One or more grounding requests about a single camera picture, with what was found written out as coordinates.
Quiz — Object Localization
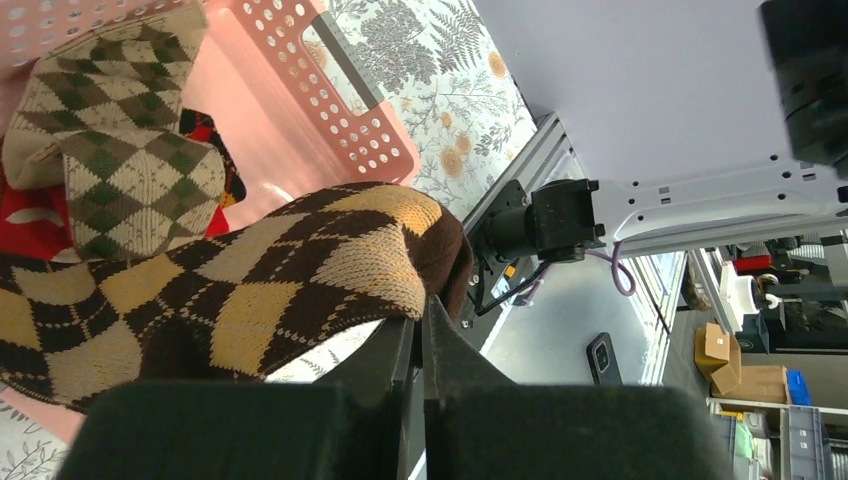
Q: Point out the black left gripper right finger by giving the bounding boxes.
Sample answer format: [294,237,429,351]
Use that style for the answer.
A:
[421,296,732,479]

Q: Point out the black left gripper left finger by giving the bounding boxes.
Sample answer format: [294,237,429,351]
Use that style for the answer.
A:
[59,319,414,479]

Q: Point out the dark brown tan argyle sock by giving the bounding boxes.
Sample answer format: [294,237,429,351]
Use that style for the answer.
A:
[1,182,474,413]

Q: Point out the black red yellow argyle sock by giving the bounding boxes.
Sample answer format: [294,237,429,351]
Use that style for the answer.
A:
[178,109,248,210]

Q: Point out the beige green argyle sock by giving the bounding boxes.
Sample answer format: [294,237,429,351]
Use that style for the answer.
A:
[1,3,228,261]

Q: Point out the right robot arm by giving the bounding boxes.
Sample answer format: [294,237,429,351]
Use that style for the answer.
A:
[477,1,847,255]

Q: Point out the black smartphone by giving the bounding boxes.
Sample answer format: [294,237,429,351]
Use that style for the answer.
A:
[586,332,623,386]

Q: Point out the cardboard boxes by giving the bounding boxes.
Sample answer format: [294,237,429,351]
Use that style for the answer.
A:
[693,323,790,404]

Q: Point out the floral patterned mat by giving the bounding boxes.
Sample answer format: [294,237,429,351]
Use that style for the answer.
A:
[1,0,536,479]

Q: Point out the pink plastic basket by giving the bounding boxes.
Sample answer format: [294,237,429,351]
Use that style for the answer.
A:
[0,0,423,445]

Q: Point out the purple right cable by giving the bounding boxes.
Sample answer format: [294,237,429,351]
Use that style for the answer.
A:
[523,241,637,306]

